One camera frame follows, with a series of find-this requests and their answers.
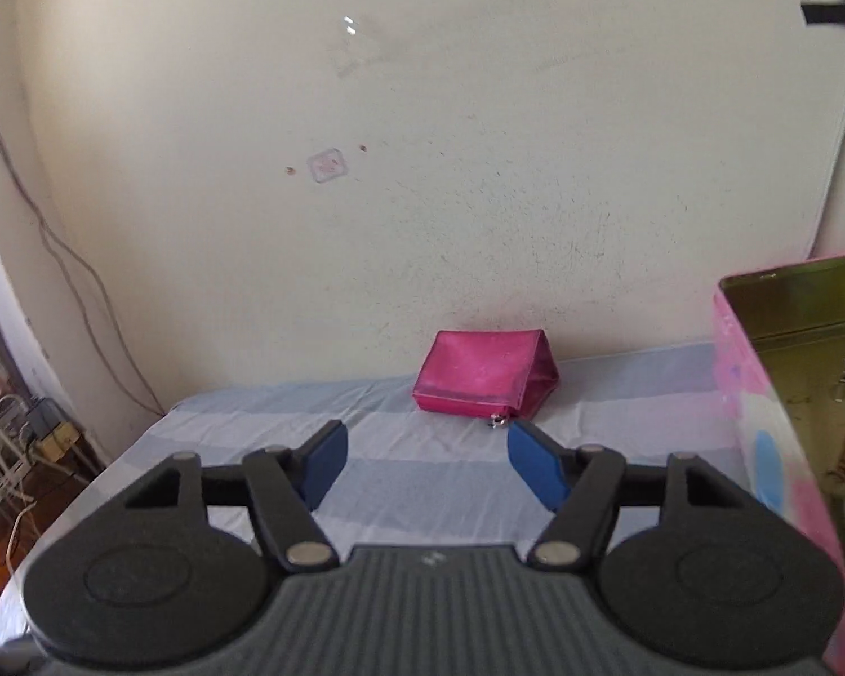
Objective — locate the blue white striped bed sheet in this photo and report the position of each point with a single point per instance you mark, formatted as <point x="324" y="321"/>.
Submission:
<point x="429" y="465"/>

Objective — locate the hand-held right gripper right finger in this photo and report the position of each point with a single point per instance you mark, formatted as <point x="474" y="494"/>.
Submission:
<point x="535" y="465"/>

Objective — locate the black power adapter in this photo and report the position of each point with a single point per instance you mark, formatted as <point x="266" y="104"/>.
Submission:
<point x="41" y="414"/>

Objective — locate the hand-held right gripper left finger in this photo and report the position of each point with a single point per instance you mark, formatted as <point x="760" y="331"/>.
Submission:
<point x="324" y="465"/>

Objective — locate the pink tin box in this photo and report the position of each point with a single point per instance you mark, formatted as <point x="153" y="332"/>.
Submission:
<point x="746" y="401"/>

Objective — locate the pink square wall sticker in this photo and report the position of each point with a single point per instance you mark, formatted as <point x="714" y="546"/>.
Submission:
<point x="327" y="165"/>

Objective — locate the clear adhesive wall hook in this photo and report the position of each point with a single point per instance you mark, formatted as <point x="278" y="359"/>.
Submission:
<point x="355" y="42"/>

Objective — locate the pink zip pouch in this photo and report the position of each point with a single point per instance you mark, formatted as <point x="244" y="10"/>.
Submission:
<point x="479" y="373"/>

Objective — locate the yellowed power strip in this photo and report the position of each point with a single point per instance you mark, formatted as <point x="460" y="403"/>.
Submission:
<point x="55" y="442"/>

